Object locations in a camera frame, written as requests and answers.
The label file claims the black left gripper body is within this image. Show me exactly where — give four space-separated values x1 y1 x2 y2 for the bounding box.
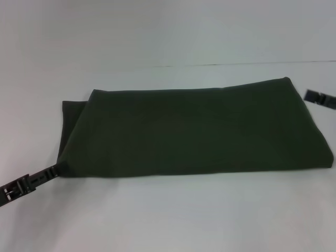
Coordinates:
0 174 37 208

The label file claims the dark green shirt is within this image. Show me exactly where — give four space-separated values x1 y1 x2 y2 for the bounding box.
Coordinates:
58 76 334 180

